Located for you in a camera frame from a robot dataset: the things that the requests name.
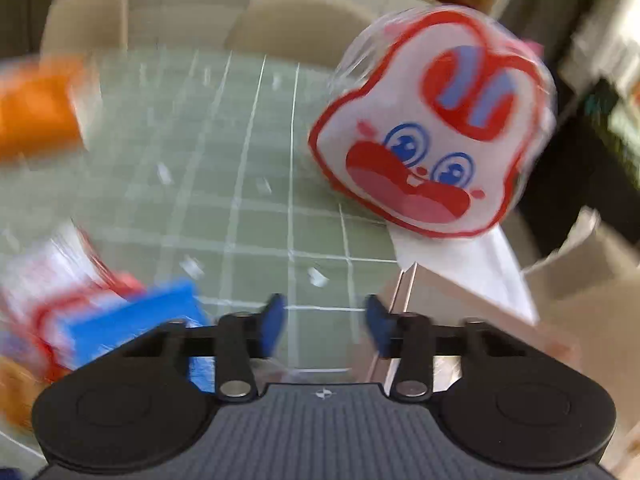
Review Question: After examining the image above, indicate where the beige chair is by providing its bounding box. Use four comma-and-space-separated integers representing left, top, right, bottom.
224, 0, 398, 63
39, 0, 128, 58

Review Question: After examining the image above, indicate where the orange snack packet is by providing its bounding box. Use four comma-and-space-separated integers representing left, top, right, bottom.
0, 56, 98, 163

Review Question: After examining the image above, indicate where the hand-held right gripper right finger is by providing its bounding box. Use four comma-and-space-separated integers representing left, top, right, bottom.
366, 294, 531, 402

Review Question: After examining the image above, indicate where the round pastry packet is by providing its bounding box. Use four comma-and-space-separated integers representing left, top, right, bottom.
0, 357, 43, 433

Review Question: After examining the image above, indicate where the green checked tablecloth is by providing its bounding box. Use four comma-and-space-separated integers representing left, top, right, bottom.
0, 49, 418, 441

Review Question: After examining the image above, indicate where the red and white snack packet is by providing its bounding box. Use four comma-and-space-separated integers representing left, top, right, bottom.
0, 222, 148, 386

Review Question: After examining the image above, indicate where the white cardboard box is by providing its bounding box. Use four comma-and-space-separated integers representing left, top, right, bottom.
362, 224, 583, 386

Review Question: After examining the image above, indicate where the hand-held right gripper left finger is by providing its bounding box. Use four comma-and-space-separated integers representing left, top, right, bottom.
120, 294, 287, 402

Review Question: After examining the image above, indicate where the blue snack packet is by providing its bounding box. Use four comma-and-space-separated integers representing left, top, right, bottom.
65, 280, 218, 396

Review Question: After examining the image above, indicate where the rabbit face snack bag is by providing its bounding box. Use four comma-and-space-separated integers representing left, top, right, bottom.
307, 5, 558, 238

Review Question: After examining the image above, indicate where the open brown cardboard box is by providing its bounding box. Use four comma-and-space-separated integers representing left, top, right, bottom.
520, 207, 640, 321

